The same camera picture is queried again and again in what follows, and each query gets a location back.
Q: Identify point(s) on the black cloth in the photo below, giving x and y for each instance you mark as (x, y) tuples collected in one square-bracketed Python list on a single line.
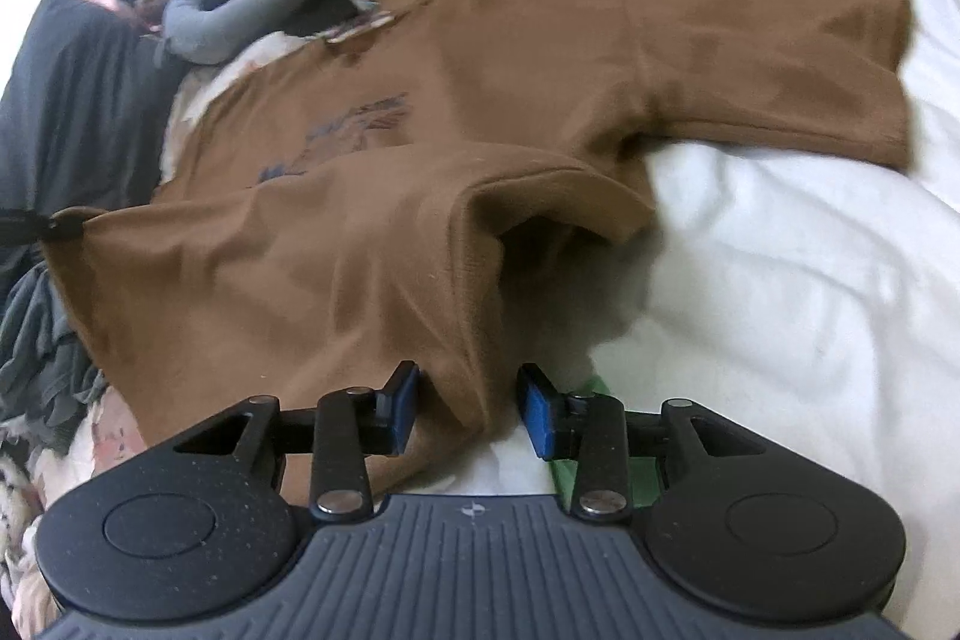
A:
[(315, 14)]

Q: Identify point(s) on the grey garment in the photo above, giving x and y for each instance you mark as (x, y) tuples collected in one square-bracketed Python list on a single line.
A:
[(37, 347)]

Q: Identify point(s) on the small printed packet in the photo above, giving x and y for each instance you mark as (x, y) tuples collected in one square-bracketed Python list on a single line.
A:
[(360, 18)]

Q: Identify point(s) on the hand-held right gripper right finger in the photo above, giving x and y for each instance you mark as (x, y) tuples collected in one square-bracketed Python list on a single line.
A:
[(536, 415)]

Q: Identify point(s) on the floral beige cloth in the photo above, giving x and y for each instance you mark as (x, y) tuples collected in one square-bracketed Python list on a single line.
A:
[(97, 437)]

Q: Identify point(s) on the brown t-shirt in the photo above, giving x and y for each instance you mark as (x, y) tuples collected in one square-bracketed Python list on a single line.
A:
[(337, 250)]

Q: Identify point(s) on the white printed blanket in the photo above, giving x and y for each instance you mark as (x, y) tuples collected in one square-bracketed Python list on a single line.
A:
[(765, 310)]

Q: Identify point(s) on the dark grey pillow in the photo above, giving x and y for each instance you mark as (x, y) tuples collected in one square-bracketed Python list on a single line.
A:
[(67, 100)]

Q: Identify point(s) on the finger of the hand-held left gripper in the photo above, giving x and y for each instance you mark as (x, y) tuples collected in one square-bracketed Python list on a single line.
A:
[(37, 227)]

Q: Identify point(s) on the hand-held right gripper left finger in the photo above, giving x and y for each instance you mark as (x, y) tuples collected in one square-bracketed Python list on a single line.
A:
[(405, 407)]

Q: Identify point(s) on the grey neck pillow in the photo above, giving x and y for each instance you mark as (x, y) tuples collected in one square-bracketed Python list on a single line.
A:
[(225, 18)]

